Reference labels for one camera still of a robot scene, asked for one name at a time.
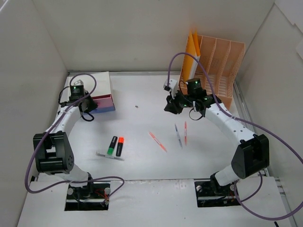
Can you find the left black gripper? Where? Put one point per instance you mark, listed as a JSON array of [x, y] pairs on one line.
[[91, 105]]

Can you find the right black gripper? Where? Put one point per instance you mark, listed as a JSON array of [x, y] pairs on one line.
[[172, 104]]

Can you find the pink drawer with knob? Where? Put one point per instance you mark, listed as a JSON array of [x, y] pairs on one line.
[[104, 101]]

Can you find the orange cap black highlighter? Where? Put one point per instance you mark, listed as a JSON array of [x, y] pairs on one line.
[[119, 146]]

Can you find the green cap black highlighter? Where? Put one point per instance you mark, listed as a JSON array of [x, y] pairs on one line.
[[112, 145]]

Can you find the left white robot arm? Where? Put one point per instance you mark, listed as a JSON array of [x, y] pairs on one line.
[[54, 155]]

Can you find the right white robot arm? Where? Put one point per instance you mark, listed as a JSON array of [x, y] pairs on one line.
[[251, 150]]

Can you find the dark blue lower drawer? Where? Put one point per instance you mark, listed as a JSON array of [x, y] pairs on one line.
[[102, 109]]

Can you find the white drawer box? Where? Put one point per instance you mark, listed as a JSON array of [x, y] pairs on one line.
[[103, 80]]

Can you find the red clear pen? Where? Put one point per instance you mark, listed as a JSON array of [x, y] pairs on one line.
[[185, 133]]

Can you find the blue clear pen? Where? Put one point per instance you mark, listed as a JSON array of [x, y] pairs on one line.
[[178, 136]]

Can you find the pink pen left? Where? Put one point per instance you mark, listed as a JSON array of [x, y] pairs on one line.
[[157, 141]]

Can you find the clear dark pen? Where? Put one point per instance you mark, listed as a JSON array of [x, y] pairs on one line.
[[109, 156]]

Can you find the peach file organizer rack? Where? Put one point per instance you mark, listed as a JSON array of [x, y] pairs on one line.
[[220, 58]]

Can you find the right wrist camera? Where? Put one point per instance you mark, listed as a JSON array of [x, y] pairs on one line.
[[171, 85]]

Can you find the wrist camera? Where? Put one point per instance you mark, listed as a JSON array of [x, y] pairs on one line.
[[78, 83], [171, 85]]

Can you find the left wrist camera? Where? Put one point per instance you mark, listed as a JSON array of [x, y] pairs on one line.
[[78, 83]]

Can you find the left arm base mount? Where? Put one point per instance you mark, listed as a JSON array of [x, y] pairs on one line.
[[92, 197]]

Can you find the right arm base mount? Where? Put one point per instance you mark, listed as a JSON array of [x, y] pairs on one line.
[[207, 198]]

